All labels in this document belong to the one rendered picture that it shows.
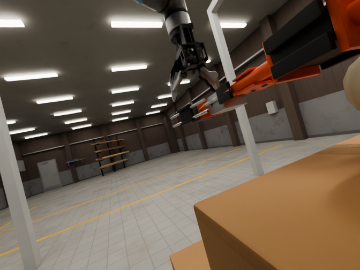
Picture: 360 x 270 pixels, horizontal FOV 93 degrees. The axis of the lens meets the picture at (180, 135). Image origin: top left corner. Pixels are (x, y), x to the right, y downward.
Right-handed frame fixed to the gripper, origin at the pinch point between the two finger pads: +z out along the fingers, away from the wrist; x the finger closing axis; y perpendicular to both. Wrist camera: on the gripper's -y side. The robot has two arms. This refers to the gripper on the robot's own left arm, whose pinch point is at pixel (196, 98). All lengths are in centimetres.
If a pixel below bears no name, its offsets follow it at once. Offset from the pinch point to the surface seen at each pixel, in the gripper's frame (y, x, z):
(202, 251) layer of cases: -20, -6, 57
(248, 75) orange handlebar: 25.9, -2.2, 3.9
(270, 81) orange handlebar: 26.7, 1.1, 5.7
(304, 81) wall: -310, 490, -54
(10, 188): -206, -166, 13
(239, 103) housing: 17.2, 1.4, 6.8
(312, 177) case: 37.1, -8.8, 17.4
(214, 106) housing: 13.0, -2.3, 5.6
